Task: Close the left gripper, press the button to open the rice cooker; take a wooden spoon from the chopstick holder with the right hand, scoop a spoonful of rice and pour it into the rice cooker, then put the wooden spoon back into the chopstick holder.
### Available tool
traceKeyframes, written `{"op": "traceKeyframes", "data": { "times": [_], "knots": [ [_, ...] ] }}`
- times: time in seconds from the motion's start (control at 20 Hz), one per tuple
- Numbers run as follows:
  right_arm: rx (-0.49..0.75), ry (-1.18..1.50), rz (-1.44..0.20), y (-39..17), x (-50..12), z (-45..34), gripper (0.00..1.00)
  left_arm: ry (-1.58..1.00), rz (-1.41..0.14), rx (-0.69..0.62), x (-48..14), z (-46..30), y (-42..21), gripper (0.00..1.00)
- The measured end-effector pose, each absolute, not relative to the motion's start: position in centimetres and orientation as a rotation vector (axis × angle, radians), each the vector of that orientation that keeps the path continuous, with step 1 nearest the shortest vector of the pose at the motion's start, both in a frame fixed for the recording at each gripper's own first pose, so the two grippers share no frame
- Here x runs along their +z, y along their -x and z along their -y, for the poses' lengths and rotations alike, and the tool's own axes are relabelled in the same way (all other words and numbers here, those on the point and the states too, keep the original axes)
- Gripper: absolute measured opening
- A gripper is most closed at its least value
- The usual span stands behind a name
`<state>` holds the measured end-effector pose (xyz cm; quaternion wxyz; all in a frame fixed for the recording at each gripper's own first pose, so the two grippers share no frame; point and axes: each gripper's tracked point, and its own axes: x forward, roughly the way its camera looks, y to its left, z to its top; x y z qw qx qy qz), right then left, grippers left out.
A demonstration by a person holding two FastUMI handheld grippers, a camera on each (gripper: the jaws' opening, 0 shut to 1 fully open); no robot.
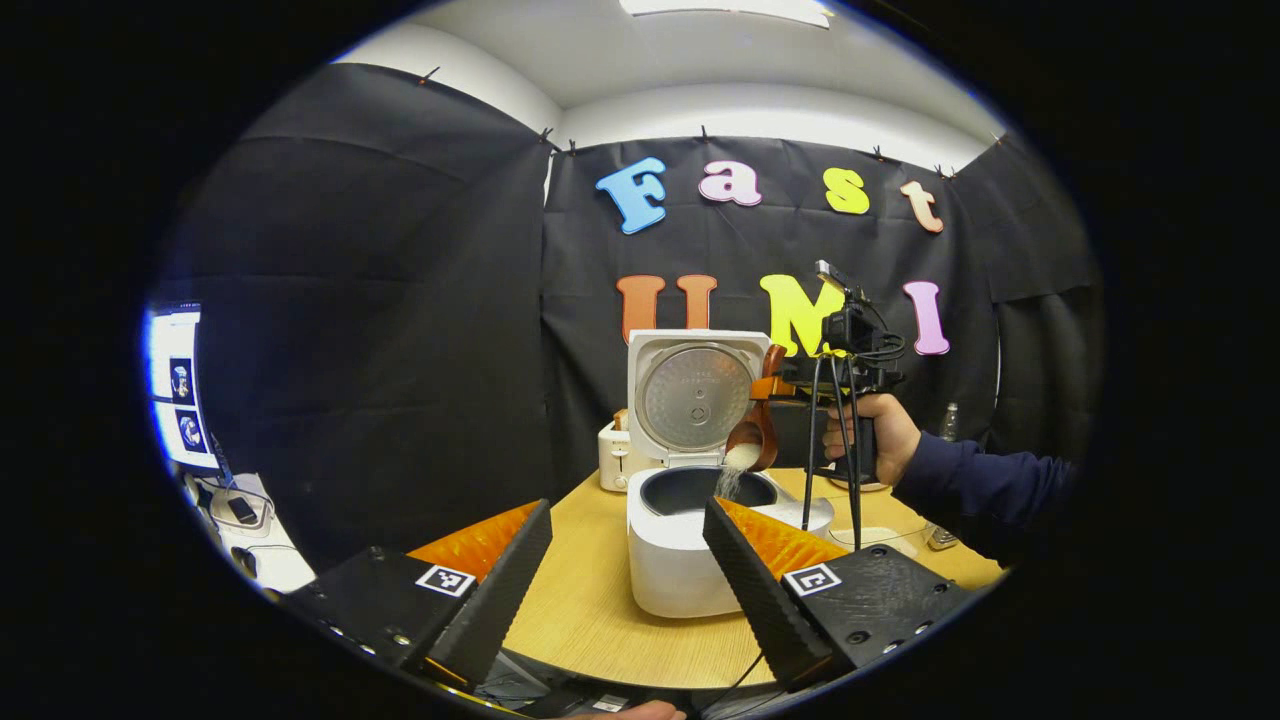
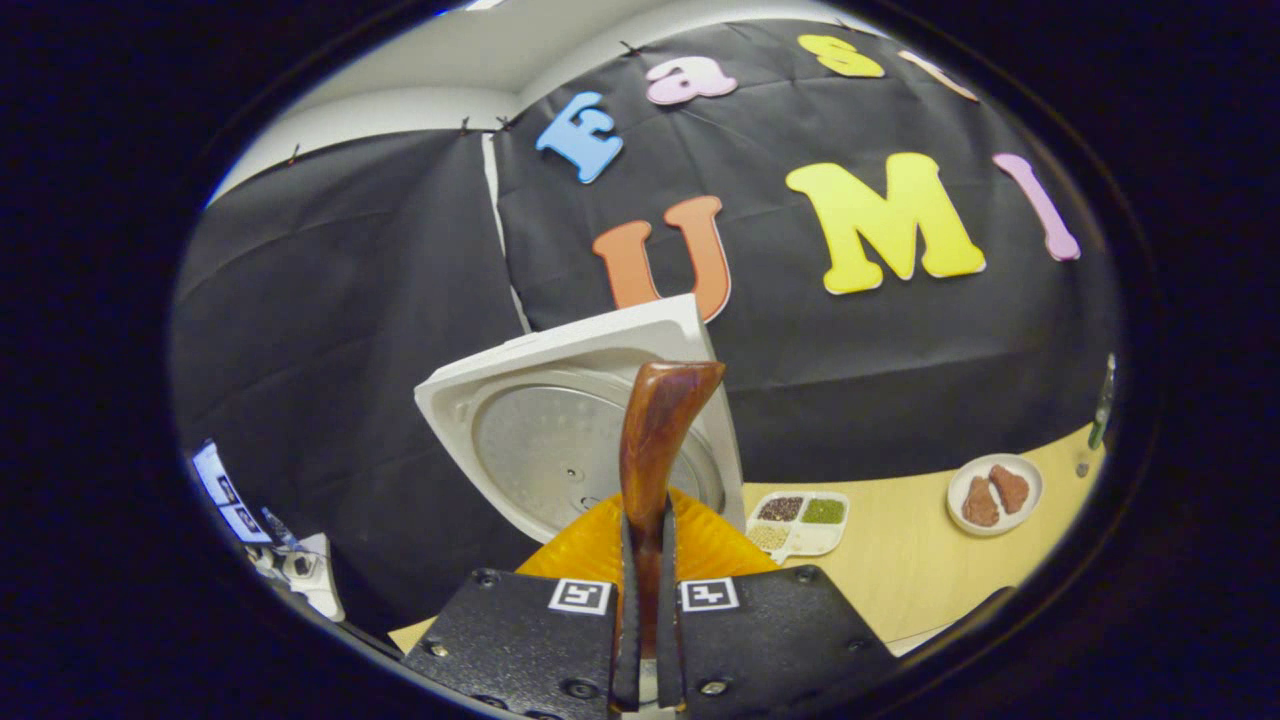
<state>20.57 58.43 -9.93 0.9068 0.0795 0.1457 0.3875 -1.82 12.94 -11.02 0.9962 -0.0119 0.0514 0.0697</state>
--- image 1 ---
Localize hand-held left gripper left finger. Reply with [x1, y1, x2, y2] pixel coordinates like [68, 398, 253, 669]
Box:
[280, 498, 554, 693]

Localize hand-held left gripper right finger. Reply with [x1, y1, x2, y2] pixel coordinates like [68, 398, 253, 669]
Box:
[703, 497, 981, 693]

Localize brown wooden spoon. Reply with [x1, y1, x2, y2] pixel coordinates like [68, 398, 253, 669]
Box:
[724, 344, 788, 474]

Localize white rice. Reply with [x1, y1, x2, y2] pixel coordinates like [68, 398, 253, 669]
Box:
[714, 443, 766, 501]

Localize white rice cooker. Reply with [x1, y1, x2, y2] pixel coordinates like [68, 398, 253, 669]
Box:
[626, 329, 836, 619]

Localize clear plastic bottle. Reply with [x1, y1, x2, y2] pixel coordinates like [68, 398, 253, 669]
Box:
[925, 402, 963, 552]

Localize white toaster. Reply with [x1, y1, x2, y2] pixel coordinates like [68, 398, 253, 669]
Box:
[598, 410, 641, 493]

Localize white side table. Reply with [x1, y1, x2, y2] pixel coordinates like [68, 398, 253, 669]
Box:
[180, 470, 319, 593]

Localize black backdrop cloth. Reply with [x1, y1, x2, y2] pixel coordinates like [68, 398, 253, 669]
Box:
[145, 62, 1106, 576]

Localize large ceiling light panel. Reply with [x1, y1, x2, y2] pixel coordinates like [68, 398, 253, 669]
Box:
[618, 0, 833, 29]

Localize computer monitor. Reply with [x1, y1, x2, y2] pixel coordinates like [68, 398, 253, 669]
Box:
[145, 303, 223, 471]

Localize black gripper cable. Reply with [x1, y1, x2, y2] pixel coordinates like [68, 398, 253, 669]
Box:
[803, 355, 867, 553]

